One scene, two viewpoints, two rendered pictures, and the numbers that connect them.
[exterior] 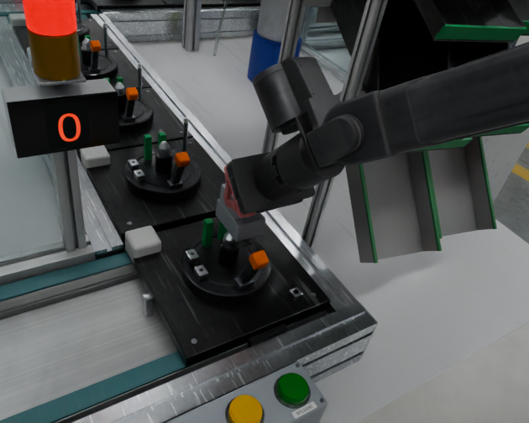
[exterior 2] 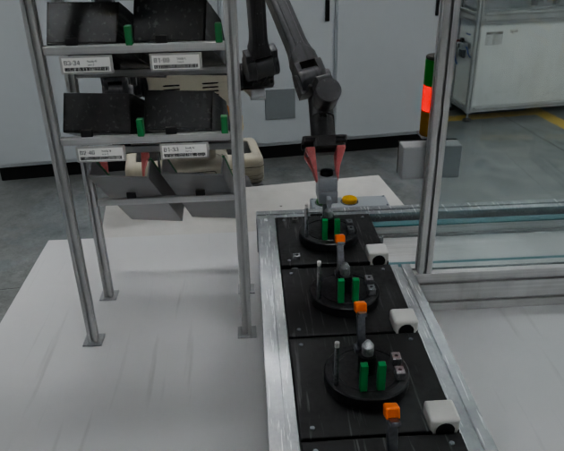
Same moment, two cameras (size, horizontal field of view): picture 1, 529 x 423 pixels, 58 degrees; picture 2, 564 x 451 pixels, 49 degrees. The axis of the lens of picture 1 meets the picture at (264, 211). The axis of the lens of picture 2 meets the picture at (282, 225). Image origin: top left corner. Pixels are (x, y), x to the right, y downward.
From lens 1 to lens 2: 1.79 m
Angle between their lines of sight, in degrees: 106
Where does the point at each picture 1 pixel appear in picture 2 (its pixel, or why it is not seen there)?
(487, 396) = (203, 223)
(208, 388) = (361, 209)
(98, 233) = (405, 273)
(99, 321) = (408, 258)
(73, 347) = not seen: hidden behind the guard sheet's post
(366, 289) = (213, 268)
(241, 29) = not seen: outside the picture
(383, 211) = (214, 206)
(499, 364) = (177, 228)
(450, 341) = (192, 240)
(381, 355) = not seen: hidden behind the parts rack
